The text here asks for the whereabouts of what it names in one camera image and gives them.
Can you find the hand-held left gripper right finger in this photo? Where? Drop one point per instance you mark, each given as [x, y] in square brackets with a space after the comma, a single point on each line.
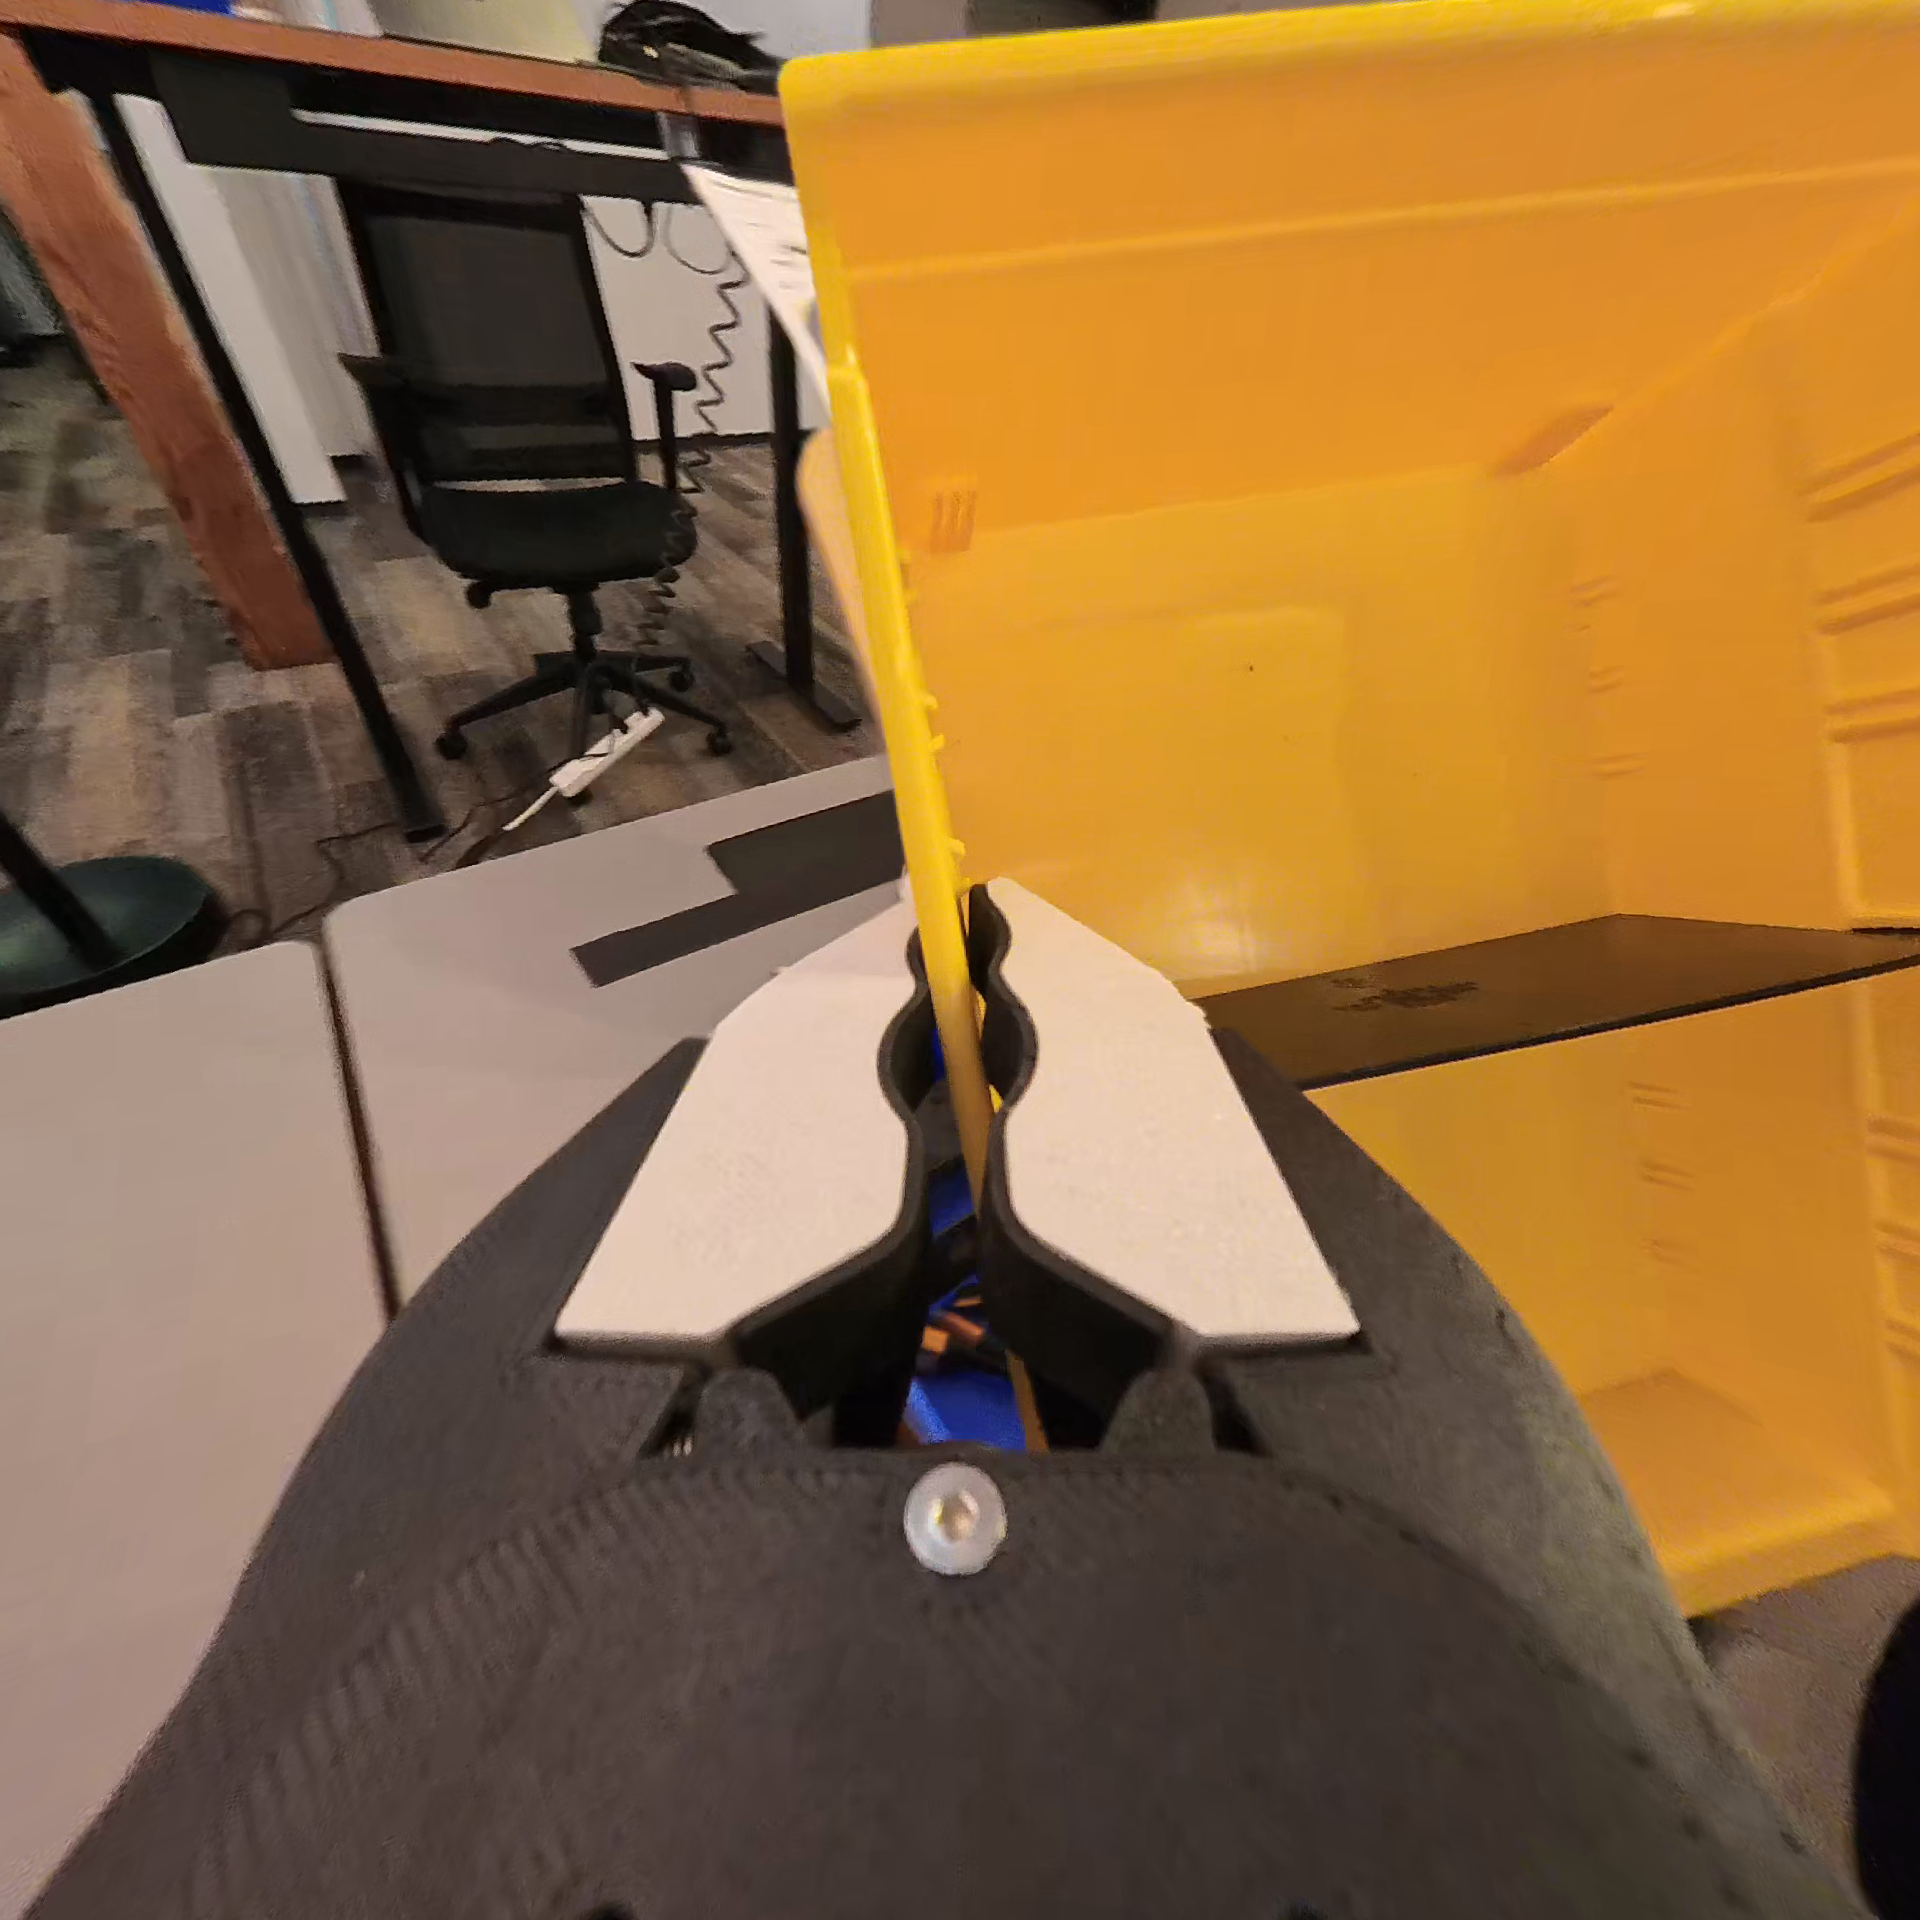
[1156, 1142]

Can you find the yellow plastic bin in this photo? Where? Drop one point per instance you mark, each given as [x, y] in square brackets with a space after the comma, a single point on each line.
[1276, 375]

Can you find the white cabinet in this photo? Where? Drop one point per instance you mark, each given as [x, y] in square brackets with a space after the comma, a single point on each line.
[271, 330]

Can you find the black divider in yellow bin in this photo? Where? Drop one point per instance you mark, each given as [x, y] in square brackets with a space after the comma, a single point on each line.
[1501, 991]

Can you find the black tape strip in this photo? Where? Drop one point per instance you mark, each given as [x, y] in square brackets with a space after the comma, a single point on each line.
[797, 870]

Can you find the white paper sheet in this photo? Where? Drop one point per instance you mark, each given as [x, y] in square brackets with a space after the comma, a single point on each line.
[773, 248]

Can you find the wooden desk with black frame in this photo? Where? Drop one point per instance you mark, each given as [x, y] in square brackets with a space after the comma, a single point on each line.
[149, 375]

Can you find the blue plastic bin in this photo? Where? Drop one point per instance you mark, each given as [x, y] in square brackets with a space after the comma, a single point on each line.
[960, 1413]

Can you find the black bag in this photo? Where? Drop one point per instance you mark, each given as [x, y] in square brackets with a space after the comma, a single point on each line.
[682, 34]

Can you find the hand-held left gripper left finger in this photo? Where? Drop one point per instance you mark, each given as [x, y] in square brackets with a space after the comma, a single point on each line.
[751, 1171]

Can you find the white power strip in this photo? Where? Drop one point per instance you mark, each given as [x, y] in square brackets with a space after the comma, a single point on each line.
[599, 750]

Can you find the black mesh office chair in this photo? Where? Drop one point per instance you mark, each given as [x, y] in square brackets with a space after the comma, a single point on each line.
[511, 346]

